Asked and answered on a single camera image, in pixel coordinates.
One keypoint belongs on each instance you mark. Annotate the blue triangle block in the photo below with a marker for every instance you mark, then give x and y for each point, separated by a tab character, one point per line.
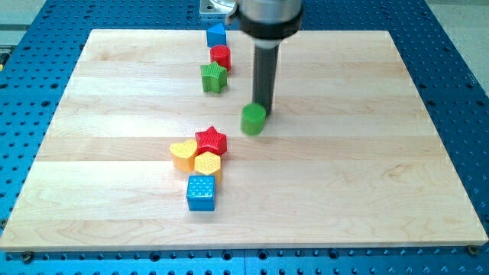
216	35

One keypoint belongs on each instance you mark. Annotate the red star block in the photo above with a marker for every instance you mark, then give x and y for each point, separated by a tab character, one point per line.
211	141

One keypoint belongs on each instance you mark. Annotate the green cylinder block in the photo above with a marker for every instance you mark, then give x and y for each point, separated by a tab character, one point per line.
253	117

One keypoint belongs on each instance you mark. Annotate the yellow heart block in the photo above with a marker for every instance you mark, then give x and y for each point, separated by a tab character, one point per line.
183	155

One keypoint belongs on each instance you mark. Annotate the light wooden board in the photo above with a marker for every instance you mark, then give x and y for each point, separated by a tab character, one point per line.
348	158

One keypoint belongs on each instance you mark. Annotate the yellow hexagon block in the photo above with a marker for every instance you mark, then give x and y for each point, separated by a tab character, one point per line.
209	164

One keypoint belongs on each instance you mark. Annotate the silver metal mounting bracket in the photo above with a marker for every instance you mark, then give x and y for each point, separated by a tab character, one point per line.
215	7

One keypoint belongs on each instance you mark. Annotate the blue cube block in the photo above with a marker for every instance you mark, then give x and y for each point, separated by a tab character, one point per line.
200	194

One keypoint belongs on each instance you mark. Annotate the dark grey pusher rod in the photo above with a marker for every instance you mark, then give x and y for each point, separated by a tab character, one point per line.
264	72

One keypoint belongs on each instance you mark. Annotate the green star block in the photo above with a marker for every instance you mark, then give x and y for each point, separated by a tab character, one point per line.
214	77

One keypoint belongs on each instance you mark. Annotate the red cylinder block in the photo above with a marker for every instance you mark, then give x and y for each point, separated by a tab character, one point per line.
222	55

